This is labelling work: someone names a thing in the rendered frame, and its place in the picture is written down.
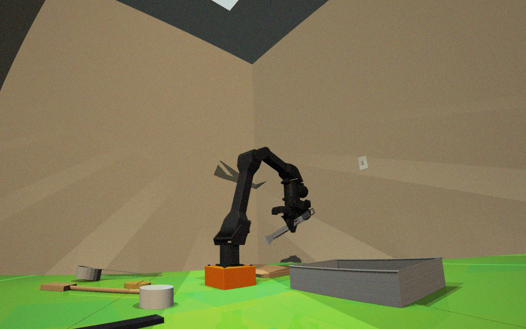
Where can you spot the grey cylinder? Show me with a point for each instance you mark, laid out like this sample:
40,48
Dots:
156,296

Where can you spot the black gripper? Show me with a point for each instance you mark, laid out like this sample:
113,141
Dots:
289,213

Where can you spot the yellow flat round disc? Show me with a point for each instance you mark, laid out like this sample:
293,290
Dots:
136,284

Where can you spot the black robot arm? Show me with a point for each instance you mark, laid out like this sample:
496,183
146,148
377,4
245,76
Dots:
236,226

